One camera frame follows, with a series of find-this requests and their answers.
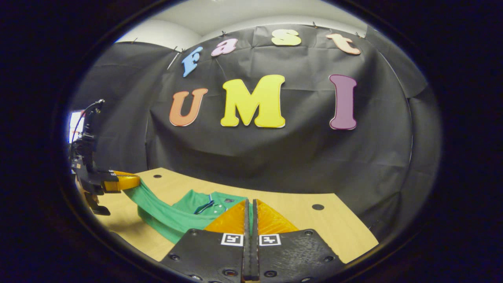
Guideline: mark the green T-shirt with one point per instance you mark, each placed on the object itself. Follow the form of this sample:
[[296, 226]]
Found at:
[[173, 220]]

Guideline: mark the black backdrop cloth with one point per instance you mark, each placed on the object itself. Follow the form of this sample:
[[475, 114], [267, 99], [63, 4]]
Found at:
[[275, 157]]

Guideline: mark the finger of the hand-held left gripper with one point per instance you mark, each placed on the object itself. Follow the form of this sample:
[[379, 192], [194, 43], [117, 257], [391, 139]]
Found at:
[[123, 181]]

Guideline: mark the computer monitor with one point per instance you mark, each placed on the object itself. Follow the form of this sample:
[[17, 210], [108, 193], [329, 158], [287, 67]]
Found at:
[[74, 125]]

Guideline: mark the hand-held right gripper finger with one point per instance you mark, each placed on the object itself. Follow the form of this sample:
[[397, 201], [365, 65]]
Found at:
[[255, 251], [246, 251]]

